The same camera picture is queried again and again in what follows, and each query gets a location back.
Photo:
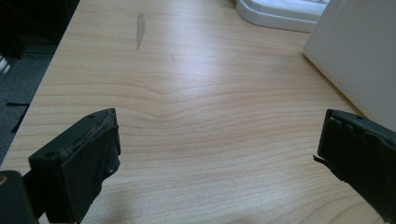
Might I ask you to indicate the white plastic tray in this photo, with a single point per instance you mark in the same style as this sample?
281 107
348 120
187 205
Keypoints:
280 14

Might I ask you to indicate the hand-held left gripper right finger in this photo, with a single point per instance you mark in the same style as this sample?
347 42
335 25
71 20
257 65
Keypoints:
361 152

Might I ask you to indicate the white flat box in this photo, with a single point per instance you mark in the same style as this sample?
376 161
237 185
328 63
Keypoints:
358 53

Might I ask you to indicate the dark furniture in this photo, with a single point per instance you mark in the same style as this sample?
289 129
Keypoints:
28 21

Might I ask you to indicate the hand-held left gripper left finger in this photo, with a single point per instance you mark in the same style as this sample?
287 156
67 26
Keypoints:
74 161

